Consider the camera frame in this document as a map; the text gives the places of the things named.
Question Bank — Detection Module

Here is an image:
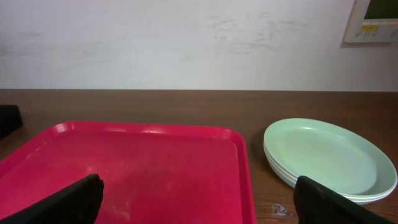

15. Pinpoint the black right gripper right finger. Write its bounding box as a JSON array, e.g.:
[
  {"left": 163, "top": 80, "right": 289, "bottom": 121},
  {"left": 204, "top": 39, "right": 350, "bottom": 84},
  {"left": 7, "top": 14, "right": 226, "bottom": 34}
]
[{"left": 294, "top": 176, "right": 394, "bottom": 224}]

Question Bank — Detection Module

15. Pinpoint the white wall control panel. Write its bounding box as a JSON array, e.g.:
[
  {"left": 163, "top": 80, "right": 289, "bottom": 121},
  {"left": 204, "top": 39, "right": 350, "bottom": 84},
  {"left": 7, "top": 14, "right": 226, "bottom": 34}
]
[{"left": 343, "top": 0, "right": 398, "bottom": 43}]

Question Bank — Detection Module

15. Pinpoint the black tray with green liquid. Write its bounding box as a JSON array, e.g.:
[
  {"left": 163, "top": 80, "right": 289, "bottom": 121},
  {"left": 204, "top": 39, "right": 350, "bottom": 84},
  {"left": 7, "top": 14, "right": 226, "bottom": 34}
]
[{"left": 0, "top": 105, "right": 23, "bottom": 139}]

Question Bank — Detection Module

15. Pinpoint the light green plate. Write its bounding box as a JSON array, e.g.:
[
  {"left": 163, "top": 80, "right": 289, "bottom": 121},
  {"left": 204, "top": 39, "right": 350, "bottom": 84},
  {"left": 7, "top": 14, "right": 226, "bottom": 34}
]
[{"left": 264, "top": 118, "right": 397, "bottom": 198}]

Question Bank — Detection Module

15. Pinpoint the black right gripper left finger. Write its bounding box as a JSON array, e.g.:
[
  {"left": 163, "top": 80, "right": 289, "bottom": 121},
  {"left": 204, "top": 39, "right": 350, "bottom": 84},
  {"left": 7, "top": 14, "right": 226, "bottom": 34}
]
[{"left": 1, "top": 174, "right": 104, "bottom": 224}]

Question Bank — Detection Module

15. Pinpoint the red plastic tray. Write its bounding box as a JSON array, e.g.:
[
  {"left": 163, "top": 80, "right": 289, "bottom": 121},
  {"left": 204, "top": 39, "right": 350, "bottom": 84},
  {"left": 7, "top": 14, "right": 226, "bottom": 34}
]
[{"left": 1, "top": 121, "right": 256, "bottom": 224}]

